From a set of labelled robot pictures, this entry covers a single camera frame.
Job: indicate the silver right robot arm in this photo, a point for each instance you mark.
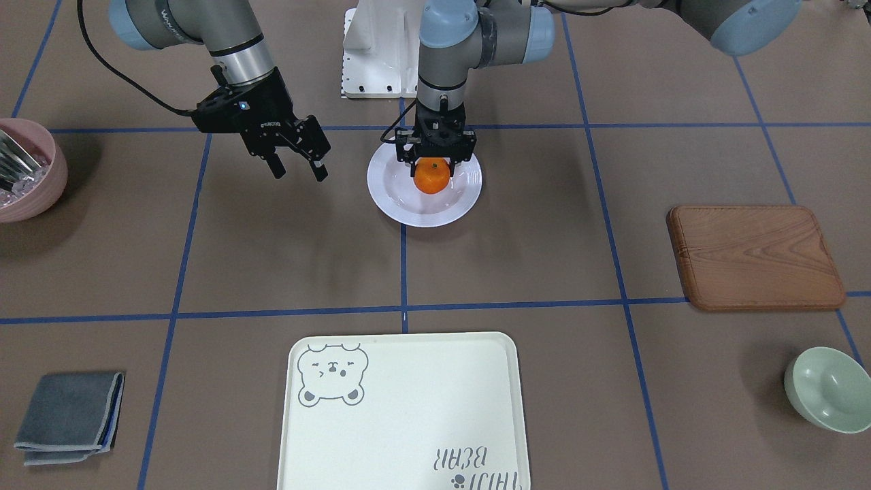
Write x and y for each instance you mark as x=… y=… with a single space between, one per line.
x=229 y=30

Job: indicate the folded grey cloth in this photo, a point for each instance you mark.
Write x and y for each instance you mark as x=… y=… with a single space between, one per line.
x=71 y=417

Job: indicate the clear ice cubes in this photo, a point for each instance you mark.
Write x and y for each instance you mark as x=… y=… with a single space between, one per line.
x=15 y=184

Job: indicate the white round plate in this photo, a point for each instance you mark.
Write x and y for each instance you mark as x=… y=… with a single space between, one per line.
x=392 y=189

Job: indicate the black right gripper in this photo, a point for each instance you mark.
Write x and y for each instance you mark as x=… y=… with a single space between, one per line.
x=271 y=102

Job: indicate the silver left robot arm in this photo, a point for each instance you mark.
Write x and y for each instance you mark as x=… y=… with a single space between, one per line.
x=457 y=36

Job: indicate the metal scoop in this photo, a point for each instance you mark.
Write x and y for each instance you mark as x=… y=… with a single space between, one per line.
x=17 y=164

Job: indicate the mint green bowl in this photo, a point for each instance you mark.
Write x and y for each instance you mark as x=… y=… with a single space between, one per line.
x=829 y=389

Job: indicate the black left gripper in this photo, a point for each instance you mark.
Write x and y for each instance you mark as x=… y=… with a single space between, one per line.
x=465 y=150

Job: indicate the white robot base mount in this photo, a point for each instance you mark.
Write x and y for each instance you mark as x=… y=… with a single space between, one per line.
x=380 y=50

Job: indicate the cream bear serving tray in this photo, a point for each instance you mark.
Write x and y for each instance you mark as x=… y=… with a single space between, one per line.
x=404 y=411

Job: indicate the brown wooden cutting board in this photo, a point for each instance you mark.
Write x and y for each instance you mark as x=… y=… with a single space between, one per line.
x=753 y=258

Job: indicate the orange mandarin fruit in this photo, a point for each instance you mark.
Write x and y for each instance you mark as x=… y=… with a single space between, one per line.
x=431 y=175

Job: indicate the pink bowl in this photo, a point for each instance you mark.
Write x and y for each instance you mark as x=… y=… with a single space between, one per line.
x=39 y=142

